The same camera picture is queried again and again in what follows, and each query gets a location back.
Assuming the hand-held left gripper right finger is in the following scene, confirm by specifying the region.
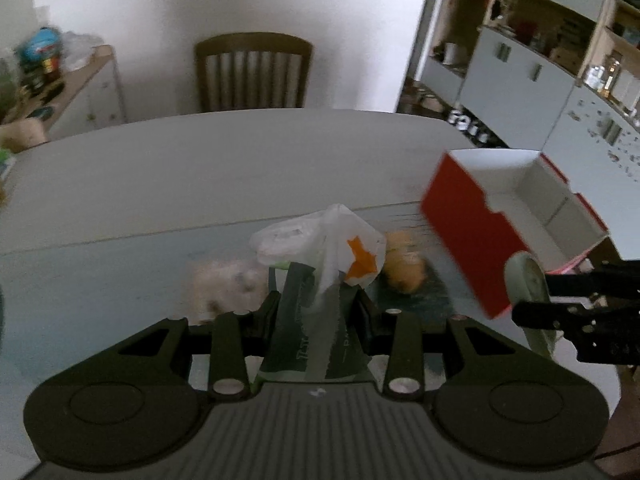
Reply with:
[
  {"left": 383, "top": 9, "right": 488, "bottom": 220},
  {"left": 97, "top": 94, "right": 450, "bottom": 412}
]
[{"left": 349, "top": 290, "right": 522, "bottom": 402}]

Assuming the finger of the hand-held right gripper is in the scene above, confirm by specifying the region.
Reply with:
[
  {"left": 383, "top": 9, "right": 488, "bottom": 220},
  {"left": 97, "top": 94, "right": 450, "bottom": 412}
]
[
  {"left": 511, "top": 301, "right": 601, "bottom": 332},
  {"left": 544, "top": 260, "right": 640, "bottom": 300}
]

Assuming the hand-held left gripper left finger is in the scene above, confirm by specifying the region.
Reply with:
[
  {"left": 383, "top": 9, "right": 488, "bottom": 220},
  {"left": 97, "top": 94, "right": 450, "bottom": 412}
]
[{"left": 115, "top": 290, "right": 282, "bottom": 402}]

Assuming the green snack packet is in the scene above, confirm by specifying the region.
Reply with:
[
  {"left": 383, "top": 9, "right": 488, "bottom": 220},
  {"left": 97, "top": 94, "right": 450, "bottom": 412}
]
[{"left": 257, "top": 261, "right": 373, "bottom": 383}]

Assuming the white plush toy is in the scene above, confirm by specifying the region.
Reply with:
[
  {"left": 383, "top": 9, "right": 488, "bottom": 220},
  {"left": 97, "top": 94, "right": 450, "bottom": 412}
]
[{"left": 189, "top": 257, "right": 271, "bottom": 323}]

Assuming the orange plush toy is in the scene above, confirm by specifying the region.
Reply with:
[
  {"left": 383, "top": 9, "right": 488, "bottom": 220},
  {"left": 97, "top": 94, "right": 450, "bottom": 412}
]
[{"left": 380, "top": 230, "right": 436, "bottom": 295}]

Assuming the red cardboard box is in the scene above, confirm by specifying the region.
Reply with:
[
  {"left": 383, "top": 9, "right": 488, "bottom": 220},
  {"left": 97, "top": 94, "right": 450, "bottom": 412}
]
[{"left": 419, "top": 149, "right": 611, "bottom": 321}]

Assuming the white plastic bag orange star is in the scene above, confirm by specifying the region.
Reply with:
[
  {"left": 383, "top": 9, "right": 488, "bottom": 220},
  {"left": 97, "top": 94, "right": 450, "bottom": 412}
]
[{"left": 249, "top": 203, "right": 387, "bottom": 311}]

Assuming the row of shoes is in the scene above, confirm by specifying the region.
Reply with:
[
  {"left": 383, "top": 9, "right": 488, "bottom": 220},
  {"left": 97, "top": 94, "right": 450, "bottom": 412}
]
[{"left": 446, "top": 109, "right": 493, "bottom": 145}]

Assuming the glass jar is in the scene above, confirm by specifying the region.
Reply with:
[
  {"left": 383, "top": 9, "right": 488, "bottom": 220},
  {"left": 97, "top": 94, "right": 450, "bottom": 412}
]
[{"left": 600, "top": 52, "right": 623, "bottom": 96}]

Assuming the white pot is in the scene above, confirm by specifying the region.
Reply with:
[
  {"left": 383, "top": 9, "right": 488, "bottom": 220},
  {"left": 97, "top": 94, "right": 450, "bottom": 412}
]
[{"left": 442, "top": 41, "right": 468, "bottom": 66}]

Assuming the slatted wooden chair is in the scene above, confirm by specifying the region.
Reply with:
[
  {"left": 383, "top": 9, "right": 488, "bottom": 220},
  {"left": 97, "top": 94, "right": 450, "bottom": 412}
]
[{"left": 194, "top": 33, "right": 315, "bottom": 113}]

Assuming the wooden sideboard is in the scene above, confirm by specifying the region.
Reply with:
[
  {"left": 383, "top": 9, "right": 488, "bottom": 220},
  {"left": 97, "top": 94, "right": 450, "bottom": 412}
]
[{"left": 0, "top": 44, "right": 127, "bottom": 141}]

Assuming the beige fluffy object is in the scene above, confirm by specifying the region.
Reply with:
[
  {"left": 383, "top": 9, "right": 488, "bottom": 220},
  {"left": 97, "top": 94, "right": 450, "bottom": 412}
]
[{"left": 0, "top": 119, "right": 50, "bottom": 153}]

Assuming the clear plastic bag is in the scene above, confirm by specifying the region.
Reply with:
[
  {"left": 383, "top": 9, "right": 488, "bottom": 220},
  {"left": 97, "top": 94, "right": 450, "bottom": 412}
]
[{"left": 59, "top": 31, "right": 103, "bottom": 72}]

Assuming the blue bag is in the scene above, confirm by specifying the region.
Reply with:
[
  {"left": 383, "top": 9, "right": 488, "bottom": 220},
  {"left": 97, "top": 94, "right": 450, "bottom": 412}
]
[{"left": 17, "top": 27, "right": 63, "bottom": 68}]

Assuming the white wall cabinet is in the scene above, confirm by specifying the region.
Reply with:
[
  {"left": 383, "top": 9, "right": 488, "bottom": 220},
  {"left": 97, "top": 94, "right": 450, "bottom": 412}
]
[{"left": 415, "top": 0, "right": 640, "bottom": 188}]

